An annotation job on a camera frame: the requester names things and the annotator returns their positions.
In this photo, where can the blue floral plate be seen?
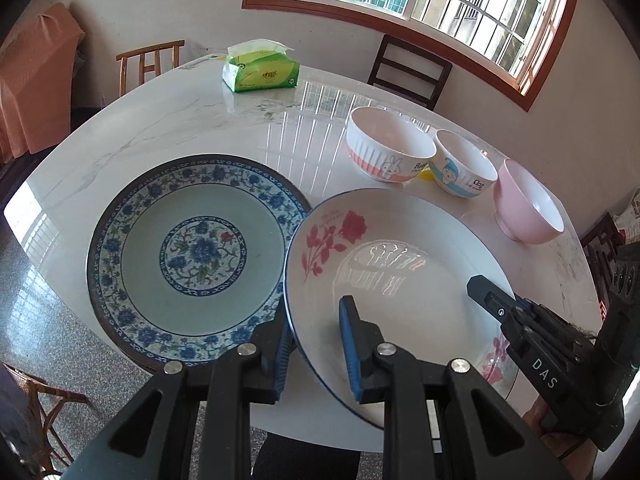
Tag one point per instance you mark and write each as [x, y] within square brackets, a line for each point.
[200, 250]

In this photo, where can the person's right hand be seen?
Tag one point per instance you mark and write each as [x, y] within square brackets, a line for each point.
[537, 417]

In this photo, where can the orange cloth covered furniture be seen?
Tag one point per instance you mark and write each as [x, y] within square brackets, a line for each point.
[35, 85]

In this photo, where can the person's dark trousers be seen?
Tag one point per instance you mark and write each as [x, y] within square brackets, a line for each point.
[305, 460]

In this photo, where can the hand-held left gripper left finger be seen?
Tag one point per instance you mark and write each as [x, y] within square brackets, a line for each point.
[285, 355]

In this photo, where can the small white cartoon bowl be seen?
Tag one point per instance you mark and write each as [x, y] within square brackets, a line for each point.
[460, 175]

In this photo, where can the pink bowl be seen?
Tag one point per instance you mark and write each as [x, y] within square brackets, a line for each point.
[515, 210]

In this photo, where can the brown framed barred window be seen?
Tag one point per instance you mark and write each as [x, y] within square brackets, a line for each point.
[350, 15]

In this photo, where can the light wooden chair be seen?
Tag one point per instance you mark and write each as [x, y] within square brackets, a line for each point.
[150, 50]

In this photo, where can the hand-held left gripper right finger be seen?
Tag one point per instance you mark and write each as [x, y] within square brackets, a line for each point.
[350, 345]

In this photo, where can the rattan chair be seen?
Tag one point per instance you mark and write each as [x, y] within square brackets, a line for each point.
[65, 400]

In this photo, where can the green tissue pack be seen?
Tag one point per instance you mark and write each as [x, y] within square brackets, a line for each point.
[265, 77]

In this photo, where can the newspaper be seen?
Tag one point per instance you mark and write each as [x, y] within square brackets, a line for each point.
[631, 220]

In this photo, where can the white rose print plate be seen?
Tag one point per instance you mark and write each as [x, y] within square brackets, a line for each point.
[400, 270]

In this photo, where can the white ribbed bunny bowl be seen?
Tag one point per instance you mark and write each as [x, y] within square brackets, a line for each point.
[380, 160]

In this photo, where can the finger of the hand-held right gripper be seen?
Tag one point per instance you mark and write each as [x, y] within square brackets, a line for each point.
[547, 317]
[487, 297]

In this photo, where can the dark carved wooden chair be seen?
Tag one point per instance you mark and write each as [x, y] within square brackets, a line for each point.
[600, 245]

